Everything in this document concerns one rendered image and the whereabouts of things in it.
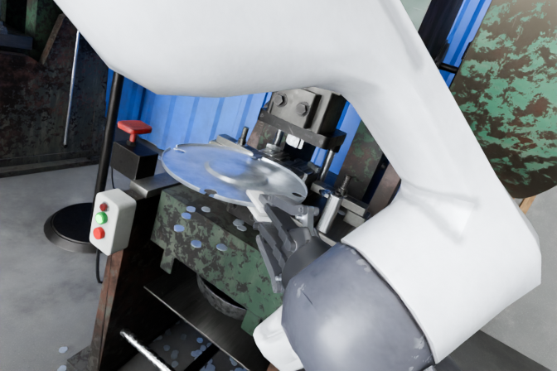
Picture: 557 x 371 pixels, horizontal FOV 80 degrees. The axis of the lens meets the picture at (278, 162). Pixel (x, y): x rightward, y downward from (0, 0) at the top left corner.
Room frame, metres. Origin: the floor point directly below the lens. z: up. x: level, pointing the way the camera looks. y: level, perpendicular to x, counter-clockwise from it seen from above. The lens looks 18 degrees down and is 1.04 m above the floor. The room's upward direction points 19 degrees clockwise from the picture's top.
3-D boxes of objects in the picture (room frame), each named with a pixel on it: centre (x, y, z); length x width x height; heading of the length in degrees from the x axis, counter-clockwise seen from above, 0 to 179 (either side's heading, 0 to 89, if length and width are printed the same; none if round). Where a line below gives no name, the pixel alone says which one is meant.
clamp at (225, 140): (0.92, 0.13, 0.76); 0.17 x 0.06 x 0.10; 68
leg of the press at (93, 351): (1.09, 0.17, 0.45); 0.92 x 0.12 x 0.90; 158
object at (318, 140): (0.86, -0.03, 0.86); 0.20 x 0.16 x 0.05; 68
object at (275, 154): (0.85, -0.03, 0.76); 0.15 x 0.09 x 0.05; 68
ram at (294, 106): (0.82, -0.01, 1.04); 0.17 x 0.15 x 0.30; 158
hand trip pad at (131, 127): (0.77, 0.36, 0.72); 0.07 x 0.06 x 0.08; 158
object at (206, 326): (0.87, -0.03, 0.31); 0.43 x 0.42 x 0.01; 68
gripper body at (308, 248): (0.35, -0.07, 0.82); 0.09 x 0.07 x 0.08; 29
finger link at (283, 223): (0.41, -0.04, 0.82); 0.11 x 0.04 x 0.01; 29
